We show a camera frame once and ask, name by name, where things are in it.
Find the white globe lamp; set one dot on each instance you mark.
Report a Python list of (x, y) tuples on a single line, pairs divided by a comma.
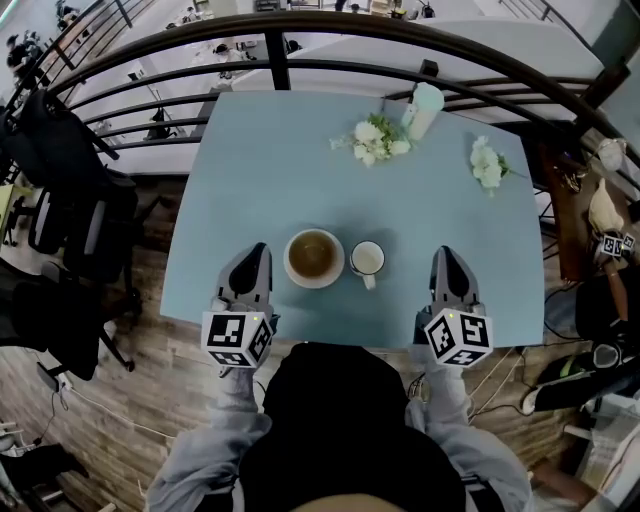
[(611, 155)]

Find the lime green desk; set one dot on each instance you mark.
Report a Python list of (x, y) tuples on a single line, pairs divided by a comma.
[(12, 210)]

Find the small white flower bouquet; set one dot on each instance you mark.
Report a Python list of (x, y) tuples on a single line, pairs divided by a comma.
[(487, 165)]

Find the large white flower bouquet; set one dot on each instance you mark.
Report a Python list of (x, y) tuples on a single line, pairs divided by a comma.
[(372, 140)]

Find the tan bowl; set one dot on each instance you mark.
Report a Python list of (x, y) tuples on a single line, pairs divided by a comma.
[(312, 255)]

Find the person's torso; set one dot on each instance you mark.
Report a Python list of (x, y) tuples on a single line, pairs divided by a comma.
[(335, 400)]

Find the white ceramic plate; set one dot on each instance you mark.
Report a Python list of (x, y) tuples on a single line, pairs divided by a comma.
[(340, 260)]

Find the beige cloth bag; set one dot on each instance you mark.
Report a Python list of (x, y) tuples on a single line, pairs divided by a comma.
[(605, 212)]

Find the person's right forearm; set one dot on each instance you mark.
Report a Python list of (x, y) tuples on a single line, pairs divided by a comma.
[(445, 395)]

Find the dark wooden side table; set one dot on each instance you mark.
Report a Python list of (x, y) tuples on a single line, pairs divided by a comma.
[(570, 225)]

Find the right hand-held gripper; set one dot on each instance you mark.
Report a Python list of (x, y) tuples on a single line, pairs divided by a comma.
[(460, 335)]

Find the white power strip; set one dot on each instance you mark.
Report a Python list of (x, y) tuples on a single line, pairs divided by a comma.
[(60, 384)]

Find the black office chair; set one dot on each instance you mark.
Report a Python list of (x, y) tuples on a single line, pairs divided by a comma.
[(50, 135), (85, 235), (50, 320)]

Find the person's left forearm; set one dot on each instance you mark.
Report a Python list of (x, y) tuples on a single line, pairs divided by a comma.
[(240, 395)]

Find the light blue table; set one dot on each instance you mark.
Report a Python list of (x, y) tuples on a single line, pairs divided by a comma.
[(275, 190)]

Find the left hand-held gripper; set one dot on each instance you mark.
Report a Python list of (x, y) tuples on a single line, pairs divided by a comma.
[(225, 332)]

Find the white mug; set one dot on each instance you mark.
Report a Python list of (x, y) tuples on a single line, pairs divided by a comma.
[(367, 260)]

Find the pale green thermos bottle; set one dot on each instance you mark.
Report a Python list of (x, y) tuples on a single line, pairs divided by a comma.
[(425, 110)]

